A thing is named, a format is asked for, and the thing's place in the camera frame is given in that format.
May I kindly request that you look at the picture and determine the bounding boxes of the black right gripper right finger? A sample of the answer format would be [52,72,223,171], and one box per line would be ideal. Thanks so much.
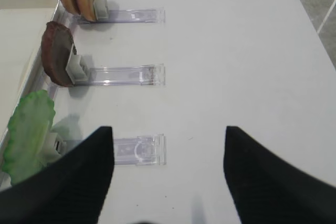
[223,126,335,223]

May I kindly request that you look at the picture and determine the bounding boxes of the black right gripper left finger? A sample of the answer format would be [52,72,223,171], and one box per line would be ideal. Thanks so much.
[1,126,114,223]

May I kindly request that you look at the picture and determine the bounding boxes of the clear bun holder rail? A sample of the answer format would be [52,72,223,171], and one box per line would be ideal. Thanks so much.
[72,8,165,24]

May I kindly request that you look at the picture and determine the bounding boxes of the grey bun pusher block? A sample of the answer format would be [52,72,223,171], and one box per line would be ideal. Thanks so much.
[93,0,109,20]

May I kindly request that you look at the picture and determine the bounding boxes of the white metal-rimmed tray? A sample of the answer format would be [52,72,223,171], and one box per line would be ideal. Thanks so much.
[0,0,60,156]

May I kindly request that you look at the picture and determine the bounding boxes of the spare green lettuce leaf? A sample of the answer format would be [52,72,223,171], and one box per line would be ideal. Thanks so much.
[2,90,56,186]

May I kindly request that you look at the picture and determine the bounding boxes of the clear lettuce holder rail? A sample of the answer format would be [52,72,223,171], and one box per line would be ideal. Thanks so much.
[110,134,166,166]

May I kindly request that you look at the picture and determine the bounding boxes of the grey lettuce pusher block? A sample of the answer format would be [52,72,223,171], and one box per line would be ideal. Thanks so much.
[40,132,67,163]

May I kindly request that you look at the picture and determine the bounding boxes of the grey patty pusher block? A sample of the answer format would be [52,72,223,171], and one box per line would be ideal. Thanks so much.
[66,52,90,84]

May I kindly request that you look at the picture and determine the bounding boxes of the clear patty holder rail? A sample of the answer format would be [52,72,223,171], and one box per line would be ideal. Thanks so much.
[75,64,165,86]

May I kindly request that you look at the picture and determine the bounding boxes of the spare brown meat patty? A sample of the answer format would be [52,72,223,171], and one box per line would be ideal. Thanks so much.
[41,21,77,87]

